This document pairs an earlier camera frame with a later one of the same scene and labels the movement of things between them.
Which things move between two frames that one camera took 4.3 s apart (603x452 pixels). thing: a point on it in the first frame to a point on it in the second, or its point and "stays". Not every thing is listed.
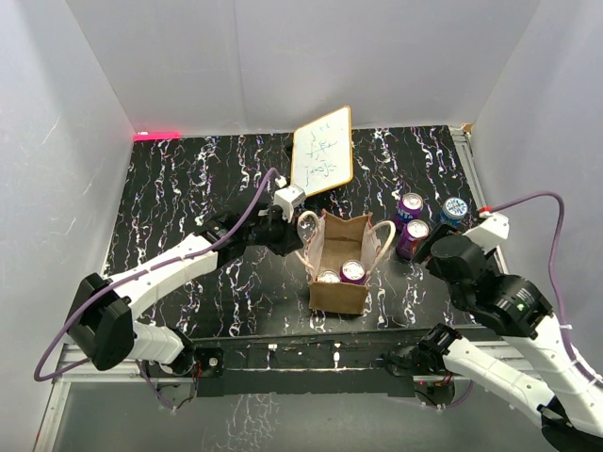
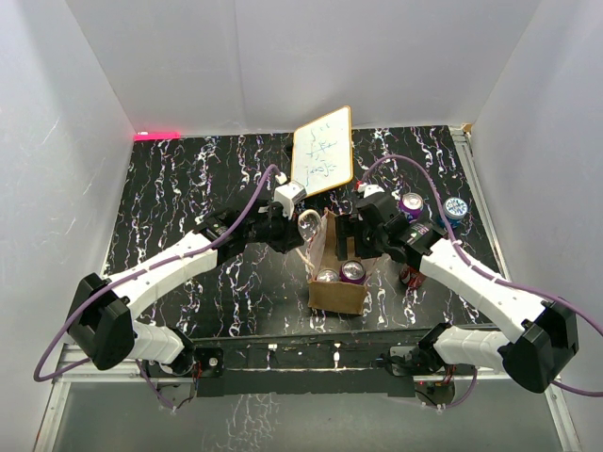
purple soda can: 409,208 stays
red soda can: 328,276 stays
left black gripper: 289,239 stays
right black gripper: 423,252 to 350,226
